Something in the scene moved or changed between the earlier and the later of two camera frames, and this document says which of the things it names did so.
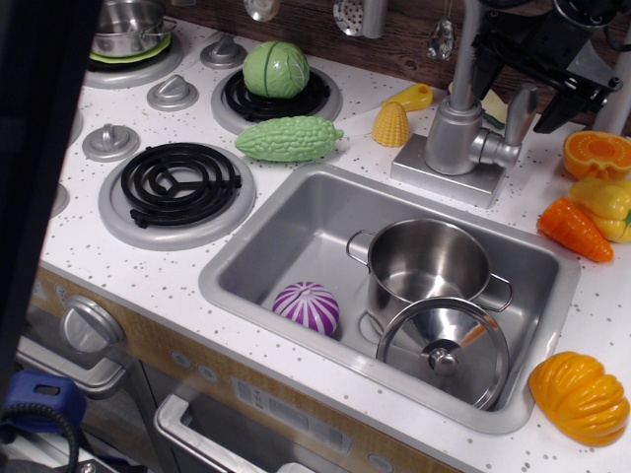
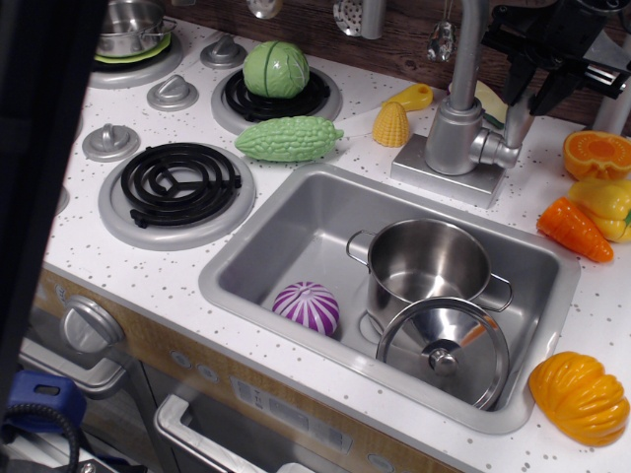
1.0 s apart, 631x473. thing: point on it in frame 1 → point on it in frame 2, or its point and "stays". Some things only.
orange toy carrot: x=563 y=221 stays
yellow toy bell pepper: x=605 y=202 stays
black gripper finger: x=487 y=68 → x=521 y=76
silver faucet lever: x=490 y=146 stays
